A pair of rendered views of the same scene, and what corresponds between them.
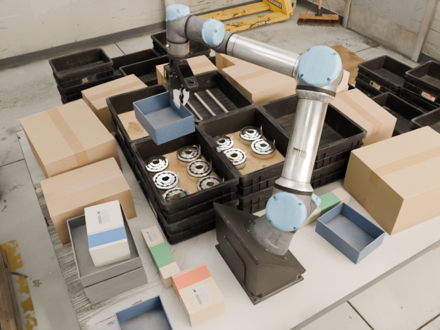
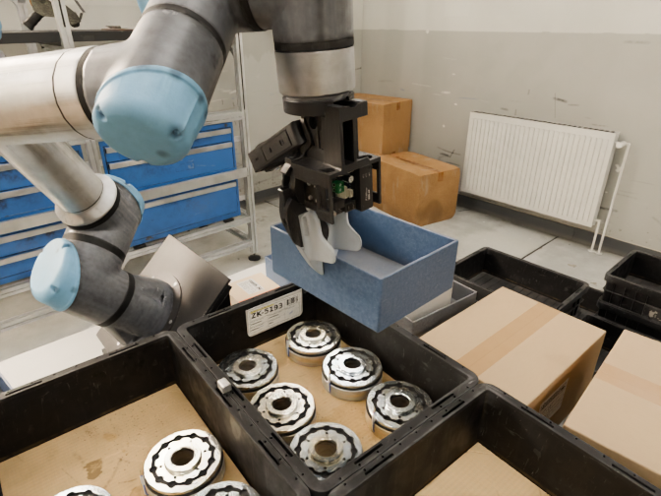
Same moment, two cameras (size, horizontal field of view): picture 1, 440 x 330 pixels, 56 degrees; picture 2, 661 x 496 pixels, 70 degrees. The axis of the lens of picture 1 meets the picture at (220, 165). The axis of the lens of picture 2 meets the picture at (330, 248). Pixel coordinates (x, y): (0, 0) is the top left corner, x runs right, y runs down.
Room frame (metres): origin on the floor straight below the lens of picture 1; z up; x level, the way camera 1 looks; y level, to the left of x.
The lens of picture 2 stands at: (1.79, 0.03, 1.39)
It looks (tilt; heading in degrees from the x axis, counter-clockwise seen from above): 26 degrees down; 166
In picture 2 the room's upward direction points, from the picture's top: straight up
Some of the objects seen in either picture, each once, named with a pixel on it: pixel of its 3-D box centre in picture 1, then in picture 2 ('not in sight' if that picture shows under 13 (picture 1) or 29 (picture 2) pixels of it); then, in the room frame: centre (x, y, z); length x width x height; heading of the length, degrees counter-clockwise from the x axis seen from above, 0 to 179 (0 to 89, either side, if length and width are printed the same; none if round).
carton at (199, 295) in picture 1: (198, 293); (257, 303); (0.76, 0.09, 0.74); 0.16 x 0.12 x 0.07; 25
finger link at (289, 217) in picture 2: not in sight; (300, 208); (1.31, 0.11, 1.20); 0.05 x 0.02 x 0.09; 117
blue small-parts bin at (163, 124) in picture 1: (163, 116); (360, 256); (1.26, 0.20, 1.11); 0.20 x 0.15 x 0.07; 30
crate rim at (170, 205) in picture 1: (182, 162); (317, 356); (1.22, 0.15, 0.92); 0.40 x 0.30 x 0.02; 25
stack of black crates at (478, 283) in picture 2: not in sight; (503, 330); (0.57, 0.98, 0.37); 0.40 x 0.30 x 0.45; 28
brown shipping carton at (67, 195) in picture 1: (89, 199); (505, 369); (1.17, 0.53, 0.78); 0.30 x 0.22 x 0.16; 117
